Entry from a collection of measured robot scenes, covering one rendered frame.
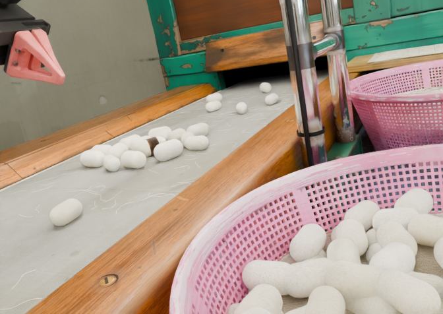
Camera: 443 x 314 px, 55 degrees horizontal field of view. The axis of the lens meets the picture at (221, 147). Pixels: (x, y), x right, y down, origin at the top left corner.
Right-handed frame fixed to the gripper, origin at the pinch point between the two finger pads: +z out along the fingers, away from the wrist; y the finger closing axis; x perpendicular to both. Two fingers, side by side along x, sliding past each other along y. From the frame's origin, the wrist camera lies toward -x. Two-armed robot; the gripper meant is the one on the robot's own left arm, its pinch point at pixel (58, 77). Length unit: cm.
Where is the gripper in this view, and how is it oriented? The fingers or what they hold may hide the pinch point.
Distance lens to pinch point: 62.7
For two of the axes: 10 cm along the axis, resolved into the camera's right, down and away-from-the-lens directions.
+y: 4.3, -3.1, 8.5
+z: 7.9, 5.8, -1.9
